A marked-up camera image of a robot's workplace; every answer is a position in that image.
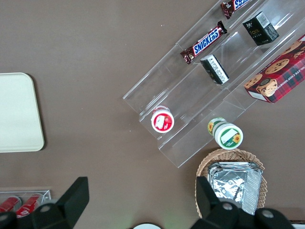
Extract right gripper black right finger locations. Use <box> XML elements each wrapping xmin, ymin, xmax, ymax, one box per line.
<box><xmin>190</xmin><ymin>176</ymin><xmax>242</xmax><ymax>229</ymax></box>

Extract small black box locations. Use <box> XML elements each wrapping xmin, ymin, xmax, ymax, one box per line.
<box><xmin>200</xmin><ymin>54</ymin><xmax>230</xmax><ymax>85</ymax></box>
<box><xmin>242</xmin><ymin>11</ymin><xmax>280</xmax><ymax>46</ymax></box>

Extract clear acrylic tiered shelf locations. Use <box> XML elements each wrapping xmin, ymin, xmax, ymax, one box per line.
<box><xmin>122</xmin><ymin>0</ymin><xmax>305</xmax><ymax>169</ymax></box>

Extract cream plastic tray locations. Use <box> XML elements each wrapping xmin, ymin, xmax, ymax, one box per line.
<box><xmin>0</xmin><ymin>72</ymin><xmax>45</xmax><ymax>153</ymax></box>

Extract red-lid white cup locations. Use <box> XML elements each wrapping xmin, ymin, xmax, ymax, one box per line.
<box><xmin>150</xmin><ymin>105</ymin><xmax>174</xmax><ymax>134</ymax></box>

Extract red tartan cookie box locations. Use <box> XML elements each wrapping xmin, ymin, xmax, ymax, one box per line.
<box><xmin>243</xmin><ymin>34</ymin><xmax>305</xmax><ymax>104</ymax></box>

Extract silver foil packets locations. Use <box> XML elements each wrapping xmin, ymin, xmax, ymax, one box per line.
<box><xmin>207</xmin><ymin>161</ymin><xmax>263</xmax><ymax>217</ymax></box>

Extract clear acrylic bottle rack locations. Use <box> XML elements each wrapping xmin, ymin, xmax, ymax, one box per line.
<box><xmin>0</xmin><ymin>186</ymin><xmax>52</xmax><ymax>215</ymax></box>

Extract red cola bottle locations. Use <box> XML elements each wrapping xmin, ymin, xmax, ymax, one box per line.
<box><xmin>0</xmin><ymin>195</ymin><xmax>22</xmax><ymax>213</ymax></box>
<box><xmin>14</xmin><ymin>193</ymin><xmax>44</xmax><ymax>218</ymax></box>

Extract green-lid sunflower cup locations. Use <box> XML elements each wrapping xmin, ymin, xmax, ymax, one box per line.
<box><xmin>206</xmin><ymin>116</ymin><xmax>244</xmax><ymax>150</ymax></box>

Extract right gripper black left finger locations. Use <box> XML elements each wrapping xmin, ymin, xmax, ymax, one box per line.
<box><xmin>18</xmin><ymin>176</ymin><xmax>90</xmax><ymax>229</ymax></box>

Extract Snickers chocolate bar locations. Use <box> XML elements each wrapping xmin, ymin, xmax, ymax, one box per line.
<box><xmin>180</xmin><ymin>20</ymin><xmax>228</xmax><ymax>65</ymax></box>
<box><xmin>220</xmin><ymin>0</ymin><xmax>251</xmax><ymax>20</ymax></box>

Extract light tan wicker basket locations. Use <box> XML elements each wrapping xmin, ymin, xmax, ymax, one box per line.
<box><xmin>195</xmin><ymin>148</ymin><xmax>268</xmax><ymax>218</ymax></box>

